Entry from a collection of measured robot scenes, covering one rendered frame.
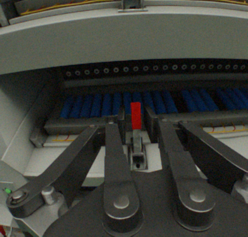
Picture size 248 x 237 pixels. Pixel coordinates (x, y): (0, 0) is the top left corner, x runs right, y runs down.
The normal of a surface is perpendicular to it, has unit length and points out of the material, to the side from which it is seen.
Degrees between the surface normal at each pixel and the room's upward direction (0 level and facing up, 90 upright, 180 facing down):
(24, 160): 90
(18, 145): 90
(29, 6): 112
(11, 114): 90
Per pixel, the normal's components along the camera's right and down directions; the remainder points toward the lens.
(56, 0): 0.02, 0.72
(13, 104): 1.00, -0.05
